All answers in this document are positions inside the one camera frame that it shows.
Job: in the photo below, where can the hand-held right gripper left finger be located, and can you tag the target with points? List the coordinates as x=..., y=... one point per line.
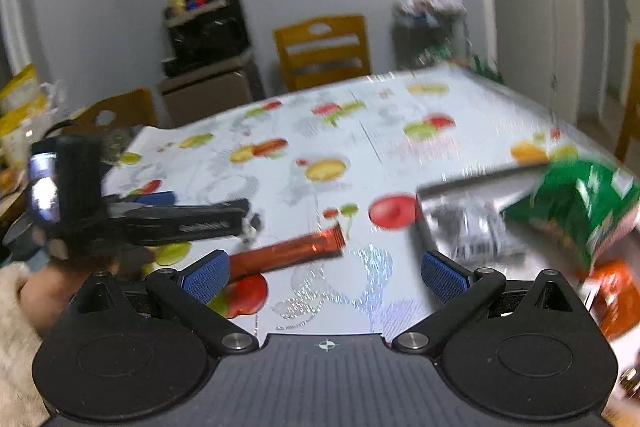
x=207, y=279

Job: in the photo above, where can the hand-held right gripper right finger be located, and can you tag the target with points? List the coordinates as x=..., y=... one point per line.
x=445, y=279

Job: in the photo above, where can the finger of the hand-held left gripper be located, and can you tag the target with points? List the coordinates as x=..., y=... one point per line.
x=190, y=222
x=155, y=198

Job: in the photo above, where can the white shallow tray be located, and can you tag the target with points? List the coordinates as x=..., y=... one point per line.
x=465, y=217

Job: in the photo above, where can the red stick packet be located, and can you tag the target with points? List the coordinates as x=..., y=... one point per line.
x=290, y=251

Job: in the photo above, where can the person's left forearm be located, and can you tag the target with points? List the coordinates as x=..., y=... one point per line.
x=15, y=347

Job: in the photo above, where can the person's left hand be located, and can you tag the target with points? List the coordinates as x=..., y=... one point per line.
x=47, y=294

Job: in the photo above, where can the wooden chair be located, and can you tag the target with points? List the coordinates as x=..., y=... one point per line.
x=350, y=29
x=631, y=122
x=135, y=107

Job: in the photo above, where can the yellow snack bag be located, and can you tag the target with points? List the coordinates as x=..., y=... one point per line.
x=20, y=89

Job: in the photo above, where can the grey cabinet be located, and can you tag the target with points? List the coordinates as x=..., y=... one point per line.
x=210, y=94

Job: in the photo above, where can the green snack bag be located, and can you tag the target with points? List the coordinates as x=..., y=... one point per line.
x=575, y=207

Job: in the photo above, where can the black countertop oven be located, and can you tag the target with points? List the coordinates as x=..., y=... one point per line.
x=210, y=37

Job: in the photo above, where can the orange snack packet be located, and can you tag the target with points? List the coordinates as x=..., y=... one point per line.
x=615, y=297

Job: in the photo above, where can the fruit print tablecloth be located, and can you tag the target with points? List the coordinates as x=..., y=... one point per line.
x=350, y=132

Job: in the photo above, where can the full trash bin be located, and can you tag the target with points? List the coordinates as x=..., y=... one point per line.
x=425, y=39

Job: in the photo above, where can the white door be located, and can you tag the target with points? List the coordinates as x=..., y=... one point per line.
x=525, y=7

